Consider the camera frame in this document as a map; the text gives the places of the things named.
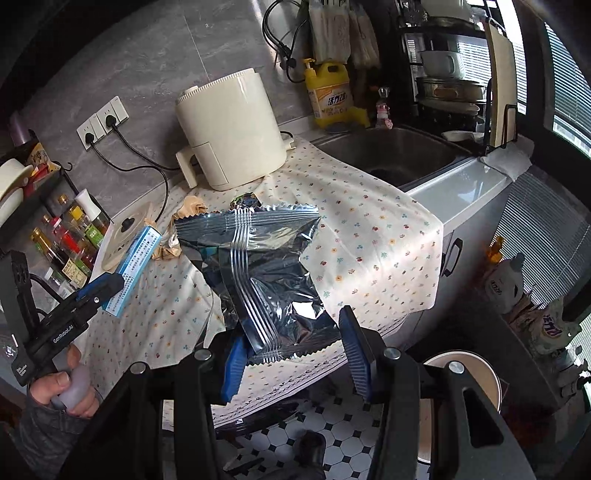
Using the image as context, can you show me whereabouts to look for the white wall socket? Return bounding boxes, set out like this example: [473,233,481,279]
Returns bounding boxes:
[76,118,99,150]
[93,109,114,137]
[104,95,129,128]

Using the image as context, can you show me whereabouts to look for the black power cable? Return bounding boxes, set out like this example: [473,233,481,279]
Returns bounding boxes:
[262,0,309,85]
[105,115,171,224]
[84,134,139,172]

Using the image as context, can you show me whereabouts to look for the person's left forearm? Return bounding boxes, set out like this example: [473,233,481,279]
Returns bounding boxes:
[0,392,63,480]

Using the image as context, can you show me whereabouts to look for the white spray bottle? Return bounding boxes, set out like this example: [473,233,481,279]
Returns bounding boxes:
[481,235,528,315]

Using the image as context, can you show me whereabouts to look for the white kitchen cabinet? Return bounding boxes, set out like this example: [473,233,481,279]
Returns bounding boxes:
[383,156,523,352]

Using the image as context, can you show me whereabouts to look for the dark crumpled wrapper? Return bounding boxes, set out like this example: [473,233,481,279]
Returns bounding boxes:
[229,191,265,213]

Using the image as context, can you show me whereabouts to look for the small pink bottle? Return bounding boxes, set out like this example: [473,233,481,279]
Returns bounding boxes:
[374,86,394,131]

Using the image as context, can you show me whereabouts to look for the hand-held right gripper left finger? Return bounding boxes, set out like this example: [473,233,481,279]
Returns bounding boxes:
[60,333,252,480]

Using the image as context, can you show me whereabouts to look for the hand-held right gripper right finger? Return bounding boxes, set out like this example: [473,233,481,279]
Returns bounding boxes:
[338,305,539,480]

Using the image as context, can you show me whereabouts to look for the blue and white carton box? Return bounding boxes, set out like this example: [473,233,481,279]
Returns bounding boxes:
[102,225,161,318]

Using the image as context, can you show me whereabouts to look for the grey window blind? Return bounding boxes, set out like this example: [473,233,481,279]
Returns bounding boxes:
[493,174,591,308]

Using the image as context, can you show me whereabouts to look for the round white bin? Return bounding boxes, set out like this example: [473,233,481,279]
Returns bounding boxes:
[417,349,504,464]

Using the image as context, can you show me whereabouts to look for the person's left hand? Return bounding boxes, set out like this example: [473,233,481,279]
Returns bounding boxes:
[27,345,101,420]

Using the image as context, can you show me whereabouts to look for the white rag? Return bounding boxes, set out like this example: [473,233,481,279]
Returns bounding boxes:
[479,148,533,182]

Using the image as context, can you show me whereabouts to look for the cream flat appliance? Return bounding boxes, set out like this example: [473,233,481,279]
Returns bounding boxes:
[98,200,162,274]

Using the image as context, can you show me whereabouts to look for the brown glass bottle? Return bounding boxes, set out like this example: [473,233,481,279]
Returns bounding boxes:
[30,228,89,288]

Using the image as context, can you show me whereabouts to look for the crumpled brown paper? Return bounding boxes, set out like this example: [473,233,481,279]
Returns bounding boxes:
[172,195,209,223]
[153,232,184,260]

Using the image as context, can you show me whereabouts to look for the red capped sauce bottle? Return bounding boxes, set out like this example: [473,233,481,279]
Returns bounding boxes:
[50,216,95,274]

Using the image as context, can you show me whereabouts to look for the black dish rack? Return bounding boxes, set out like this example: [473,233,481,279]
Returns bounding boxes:
[396,13,519,152]

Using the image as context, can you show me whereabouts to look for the cream air fryer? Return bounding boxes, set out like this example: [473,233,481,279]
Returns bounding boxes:
[174,68,295,191]

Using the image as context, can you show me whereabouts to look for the hanging plastic bags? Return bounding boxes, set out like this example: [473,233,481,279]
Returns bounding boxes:
[307,0,383,71]

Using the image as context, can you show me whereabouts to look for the black spice rack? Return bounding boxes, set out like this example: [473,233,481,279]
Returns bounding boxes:
[0,157,114,298]

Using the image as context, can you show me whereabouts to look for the steel kitchen sink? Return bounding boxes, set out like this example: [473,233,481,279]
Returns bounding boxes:
[314,126,476,191]

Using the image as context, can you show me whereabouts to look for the round metal pan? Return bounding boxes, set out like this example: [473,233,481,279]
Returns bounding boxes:
[414,76,486,103]

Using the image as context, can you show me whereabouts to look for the floral printed cloth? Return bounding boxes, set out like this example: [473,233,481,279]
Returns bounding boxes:
[76,134,445,432]

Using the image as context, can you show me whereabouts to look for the yellow detergent pump bottle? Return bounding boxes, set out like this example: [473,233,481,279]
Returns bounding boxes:
[302,58,371,131]

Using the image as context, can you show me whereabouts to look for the silver foil snack bag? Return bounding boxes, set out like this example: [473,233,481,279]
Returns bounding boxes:
[174,205,341,367]

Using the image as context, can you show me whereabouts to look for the white capped green label bottle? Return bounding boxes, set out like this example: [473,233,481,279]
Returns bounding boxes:
[74,188,110,238]

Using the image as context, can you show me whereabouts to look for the printed refill pouch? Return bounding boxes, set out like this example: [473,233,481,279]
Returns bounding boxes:
[507,295,583,361]

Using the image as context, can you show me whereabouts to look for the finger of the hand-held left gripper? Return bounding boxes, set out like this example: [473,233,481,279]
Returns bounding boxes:
[58,274,126,324]

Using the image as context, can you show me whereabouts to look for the black cabinet handle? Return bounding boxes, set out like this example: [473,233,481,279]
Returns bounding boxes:
[441,237,464,278]

